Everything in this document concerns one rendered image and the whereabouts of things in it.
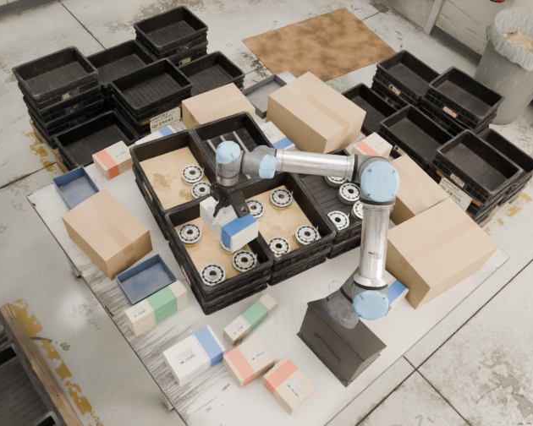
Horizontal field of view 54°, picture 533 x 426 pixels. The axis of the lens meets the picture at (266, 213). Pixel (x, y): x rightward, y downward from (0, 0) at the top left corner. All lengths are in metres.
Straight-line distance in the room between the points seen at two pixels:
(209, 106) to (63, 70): 1.19
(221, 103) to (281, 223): 0.76
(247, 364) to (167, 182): 0.89
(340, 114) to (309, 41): 2.03
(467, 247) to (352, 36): 2.84
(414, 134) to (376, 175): 1.85
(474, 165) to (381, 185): 1.69
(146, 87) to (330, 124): 1.27
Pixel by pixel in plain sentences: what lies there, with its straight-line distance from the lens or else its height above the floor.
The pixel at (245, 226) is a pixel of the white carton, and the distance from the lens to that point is 1.90.
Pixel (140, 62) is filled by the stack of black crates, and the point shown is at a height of 0.38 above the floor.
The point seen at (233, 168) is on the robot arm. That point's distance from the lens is 1.70.
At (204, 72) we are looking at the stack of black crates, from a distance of 3.66.
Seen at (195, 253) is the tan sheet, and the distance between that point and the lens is 2.19.
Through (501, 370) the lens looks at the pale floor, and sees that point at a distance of 3.25.
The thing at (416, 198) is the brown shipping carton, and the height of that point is 0.86.
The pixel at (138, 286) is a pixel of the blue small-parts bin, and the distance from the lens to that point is 2.28.
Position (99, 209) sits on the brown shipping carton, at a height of 0.86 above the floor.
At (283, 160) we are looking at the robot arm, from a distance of 1.81.
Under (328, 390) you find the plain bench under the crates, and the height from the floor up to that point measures 0.70.
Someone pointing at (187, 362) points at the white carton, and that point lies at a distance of 2.04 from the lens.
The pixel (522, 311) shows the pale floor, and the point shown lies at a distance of 3.49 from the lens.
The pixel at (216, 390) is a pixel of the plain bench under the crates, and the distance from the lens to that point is 2.09.
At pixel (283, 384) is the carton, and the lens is 2.04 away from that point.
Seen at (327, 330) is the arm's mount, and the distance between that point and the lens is 1.96.
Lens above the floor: 2.70
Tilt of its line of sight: 54 degrees down
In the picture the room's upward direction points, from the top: 9 degrees clockwise
